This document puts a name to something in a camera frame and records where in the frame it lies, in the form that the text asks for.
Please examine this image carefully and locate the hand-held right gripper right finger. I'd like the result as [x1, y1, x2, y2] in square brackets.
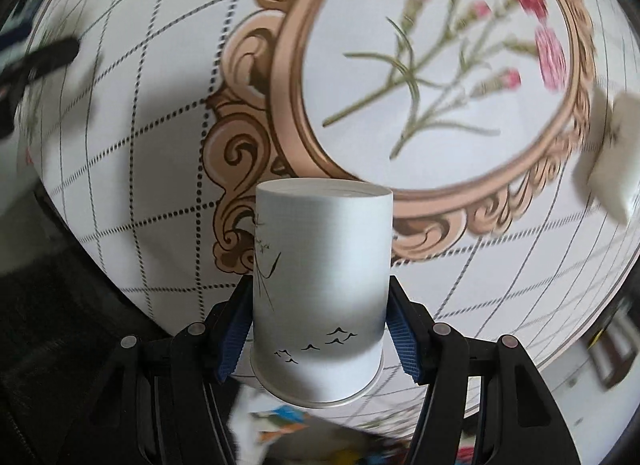
[384, 275, 584, 465]

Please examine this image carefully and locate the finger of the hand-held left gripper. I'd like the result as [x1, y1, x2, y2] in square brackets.
[0, 37, 82, 92]

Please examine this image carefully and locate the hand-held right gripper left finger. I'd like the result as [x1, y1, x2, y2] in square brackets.
[57, 275, 256, 465]

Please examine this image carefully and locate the white paper cup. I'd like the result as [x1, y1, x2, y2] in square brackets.
[249, 177, 394, 408]

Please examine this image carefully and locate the colourful printed paper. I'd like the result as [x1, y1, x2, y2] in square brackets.
[249, 404, 313, 446]

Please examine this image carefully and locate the floral printed tablecloth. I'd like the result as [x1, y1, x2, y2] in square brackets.
[14, 0, 640, 435]

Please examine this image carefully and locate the white tissue packet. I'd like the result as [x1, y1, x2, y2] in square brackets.
[571, 91, 640, 226]

